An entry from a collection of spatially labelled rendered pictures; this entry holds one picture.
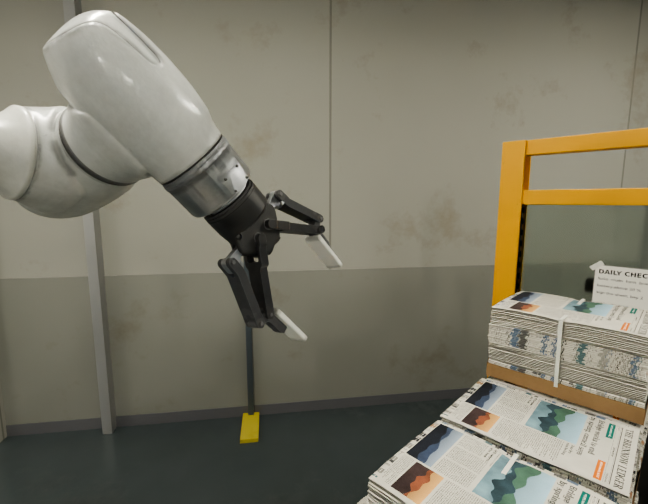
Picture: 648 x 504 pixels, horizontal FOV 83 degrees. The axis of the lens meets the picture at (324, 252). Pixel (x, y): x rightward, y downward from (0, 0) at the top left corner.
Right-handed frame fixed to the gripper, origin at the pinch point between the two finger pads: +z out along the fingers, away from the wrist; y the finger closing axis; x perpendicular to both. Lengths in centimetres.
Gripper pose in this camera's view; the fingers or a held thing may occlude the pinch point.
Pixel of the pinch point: (314, 295)
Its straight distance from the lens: 56.1
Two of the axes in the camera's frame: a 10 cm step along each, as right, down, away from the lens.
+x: -7.5, 0.8, 6.5
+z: 5.3, 6.6, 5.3
